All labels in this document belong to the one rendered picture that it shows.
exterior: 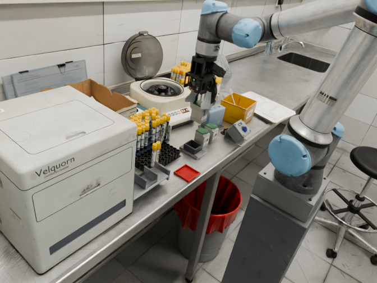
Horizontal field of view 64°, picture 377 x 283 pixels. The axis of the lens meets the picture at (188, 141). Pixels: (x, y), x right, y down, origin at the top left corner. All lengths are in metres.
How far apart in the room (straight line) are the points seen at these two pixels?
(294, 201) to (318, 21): 0.52
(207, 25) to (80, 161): 0.53
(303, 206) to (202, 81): 0.49
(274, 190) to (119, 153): 0.52
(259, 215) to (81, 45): 0.96
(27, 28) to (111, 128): 0.64
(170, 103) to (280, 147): 0.63
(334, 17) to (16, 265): 0.97
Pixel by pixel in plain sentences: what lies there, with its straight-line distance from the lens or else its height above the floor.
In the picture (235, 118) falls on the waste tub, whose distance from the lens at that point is 1.41.
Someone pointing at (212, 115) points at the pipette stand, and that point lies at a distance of 1.30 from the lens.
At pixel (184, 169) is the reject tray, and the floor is 0.88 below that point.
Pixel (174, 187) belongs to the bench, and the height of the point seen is 0.88.
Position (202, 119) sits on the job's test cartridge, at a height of 1.04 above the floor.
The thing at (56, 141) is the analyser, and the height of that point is 1.17.
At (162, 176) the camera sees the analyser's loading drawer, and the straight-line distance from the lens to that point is 0.97.
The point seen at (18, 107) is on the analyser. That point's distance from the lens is 0.80.
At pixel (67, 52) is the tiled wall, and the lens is 1.34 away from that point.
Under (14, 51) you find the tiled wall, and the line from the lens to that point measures 1.24.
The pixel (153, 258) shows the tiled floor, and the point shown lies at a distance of 1.90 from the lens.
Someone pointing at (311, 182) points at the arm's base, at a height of 1.00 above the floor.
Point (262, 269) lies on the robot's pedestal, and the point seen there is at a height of 0.60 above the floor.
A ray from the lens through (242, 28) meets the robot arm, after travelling 0.87.
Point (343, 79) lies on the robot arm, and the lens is 0.74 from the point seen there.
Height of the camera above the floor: 1.53
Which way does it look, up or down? 32 degrees down
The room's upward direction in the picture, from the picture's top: 10 degrees clockwise
